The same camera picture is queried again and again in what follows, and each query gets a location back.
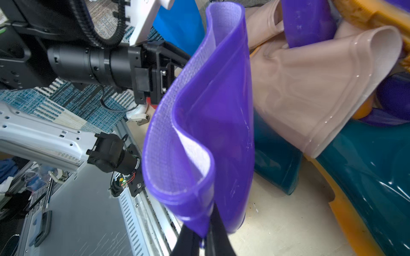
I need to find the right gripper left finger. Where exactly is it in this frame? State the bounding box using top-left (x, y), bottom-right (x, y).
top-left (170, 225), bottom-right (205, 256)

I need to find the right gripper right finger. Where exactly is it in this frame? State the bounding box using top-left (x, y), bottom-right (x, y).
top-left (205, 204), bottom-right (236, 256)

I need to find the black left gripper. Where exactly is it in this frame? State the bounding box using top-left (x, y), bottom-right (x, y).
top-left (128, 40), bottom-right (191, 105)

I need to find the purple rain boot front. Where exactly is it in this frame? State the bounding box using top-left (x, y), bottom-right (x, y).
top-left (142, 2), bottom-right (255, 237)

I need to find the beige rain boot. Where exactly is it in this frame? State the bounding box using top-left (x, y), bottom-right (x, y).
top-left (250, 26), bottom-right (403, 158)
top-left (245, 0), bottom-right (285, 50)

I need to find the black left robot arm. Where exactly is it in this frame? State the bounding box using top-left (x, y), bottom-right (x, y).
top-left (1, 1), bottom-right (190, 105)

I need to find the red pen holder cup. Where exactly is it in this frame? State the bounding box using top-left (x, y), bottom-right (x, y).
top-left (146, 97), bottom-right (158, 109)

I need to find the white stapler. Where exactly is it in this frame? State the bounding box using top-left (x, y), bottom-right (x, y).
top-left (126, 105), bottom-right (150, 126)

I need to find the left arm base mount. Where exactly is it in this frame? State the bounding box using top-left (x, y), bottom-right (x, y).
top-left (86, 133), bottom-right (145, 197)

